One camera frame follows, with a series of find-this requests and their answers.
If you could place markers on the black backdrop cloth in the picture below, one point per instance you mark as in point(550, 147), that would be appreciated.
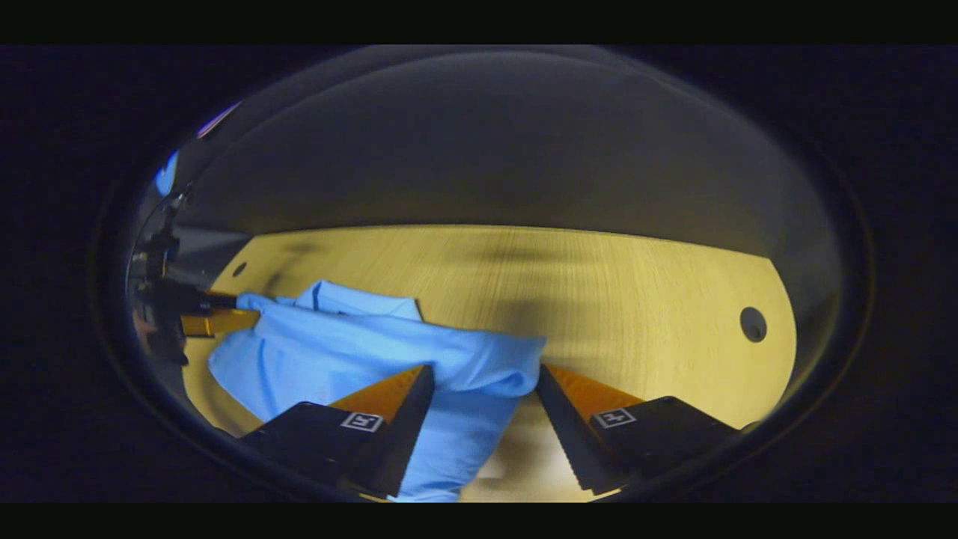
point(486, 135)

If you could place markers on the light blue T-shirt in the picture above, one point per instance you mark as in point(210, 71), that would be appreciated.
point(359, 352)

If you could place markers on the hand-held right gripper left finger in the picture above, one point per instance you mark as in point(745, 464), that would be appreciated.
point(400, 434)

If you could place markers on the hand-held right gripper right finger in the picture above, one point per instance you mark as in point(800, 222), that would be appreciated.
point(572, 434)

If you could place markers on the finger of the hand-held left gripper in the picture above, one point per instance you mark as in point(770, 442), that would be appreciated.
point(217, 301)
point(217, 323)

